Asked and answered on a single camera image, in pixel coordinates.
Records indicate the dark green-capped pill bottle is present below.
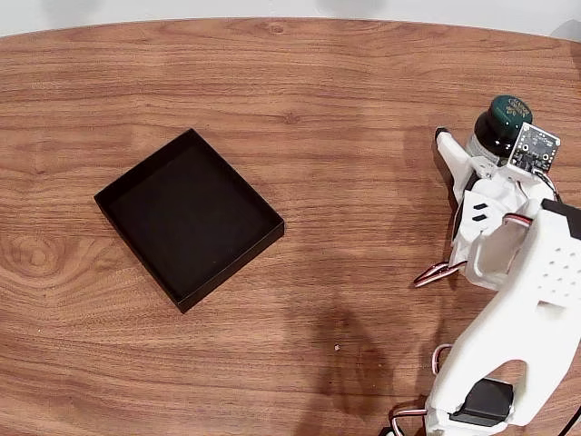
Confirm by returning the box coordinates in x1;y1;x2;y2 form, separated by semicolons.
466;94;533;165

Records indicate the shallow black box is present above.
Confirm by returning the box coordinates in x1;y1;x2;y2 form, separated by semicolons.
94;128;286;314

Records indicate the thin camera wire bundle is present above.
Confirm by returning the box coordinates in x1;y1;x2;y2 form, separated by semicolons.
534;168;563;202

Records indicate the small camera circuit board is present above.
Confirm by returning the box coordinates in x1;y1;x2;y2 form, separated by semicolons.
507;121;563;174

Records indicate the red white black servo cable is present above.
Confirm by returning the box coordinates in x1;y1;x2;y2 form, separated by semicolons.
413;262;463;289
389;407;430;436

